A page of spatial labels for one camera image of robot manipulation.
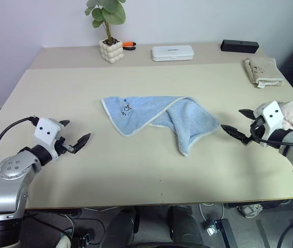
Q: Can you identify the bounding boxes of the white sneaker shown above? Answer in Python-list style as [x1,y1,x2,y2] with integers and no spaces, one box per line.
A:
[238,203,264,219]

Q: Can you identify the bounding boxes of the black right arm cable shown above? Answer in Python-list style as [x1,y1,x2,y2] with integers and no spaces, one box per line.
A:
[250,126,293,149]

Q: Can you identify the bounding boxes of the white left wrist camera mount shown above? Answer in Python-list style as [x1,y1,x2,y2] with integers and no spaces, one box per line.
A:
[33,117,63,159]

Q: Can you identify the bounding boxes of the beige cloth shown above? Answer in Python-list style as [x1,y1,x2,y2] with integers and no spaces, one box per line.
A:
[243,57,285,89]

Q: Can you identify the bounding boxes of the green leafy plant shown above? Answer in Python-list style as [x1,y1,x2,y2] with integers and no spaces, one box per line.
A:
[84,0,127,45]

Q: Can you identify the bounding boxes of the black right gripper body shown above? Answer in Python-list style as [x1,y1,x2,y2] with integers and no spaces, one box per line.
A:
[249,116,268,145]

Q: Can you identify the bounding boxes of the white bubble plant pot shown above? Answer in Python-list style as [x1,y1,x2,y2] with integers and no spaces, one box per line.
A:
[99,38,125,65]

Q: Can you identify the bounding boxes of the white flat case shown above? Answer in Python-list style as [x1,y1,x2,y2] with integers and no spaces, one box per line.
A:
[150,44,195,63]

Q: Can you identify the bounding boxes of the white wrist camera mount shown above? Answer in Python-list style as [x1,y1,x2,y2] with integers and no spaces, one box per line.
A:
[33,117,63,159]
[254,101,285,138]

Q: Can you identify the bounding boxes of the light blue towel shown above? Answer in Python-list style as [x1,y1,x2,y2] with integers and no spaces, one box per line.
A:
[100,95,221,158]

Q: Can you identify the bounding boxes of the white floor cable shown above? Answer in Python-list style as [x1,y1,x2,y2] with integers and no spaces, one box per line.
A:
[198,203,225,224]

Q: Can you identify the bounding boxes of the black rectangular box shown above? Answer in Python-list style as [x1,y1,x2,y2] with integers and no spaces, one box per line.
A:
[220,39,260,54]

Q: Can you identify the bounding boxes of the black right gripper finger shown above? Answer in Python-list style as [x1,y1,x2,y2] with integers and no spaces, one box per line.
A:
[221,124,251,145]
[238,108,256,120]

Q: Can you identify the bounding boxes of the dark rounded shape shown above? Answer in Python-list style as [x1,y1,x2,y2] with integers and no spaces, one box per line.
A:
[104,206,140,248]
[170,205,204,248]

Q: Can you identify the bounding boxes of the orange and black tool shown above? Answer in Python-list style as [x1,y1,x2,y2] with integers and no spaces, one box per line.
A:
[121,41,137,51]

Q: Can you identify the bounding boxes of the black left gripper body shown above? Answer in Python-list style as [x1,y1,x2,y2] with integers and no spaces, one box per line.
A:
[54,136,76,156]

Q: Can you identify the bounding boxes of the small grey power adapter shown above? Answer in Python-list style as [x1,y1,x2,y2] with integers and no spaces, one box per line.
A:
[204,223,218,236]

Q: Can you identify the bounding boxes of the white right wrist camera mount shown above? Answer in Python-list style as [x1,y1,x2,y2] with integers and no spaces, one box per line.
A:
[254,101,285,138]

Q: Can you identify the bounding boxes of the black table foot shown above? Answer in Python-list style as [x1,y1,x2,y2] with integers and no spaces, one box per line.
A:
[212,218,238,248]

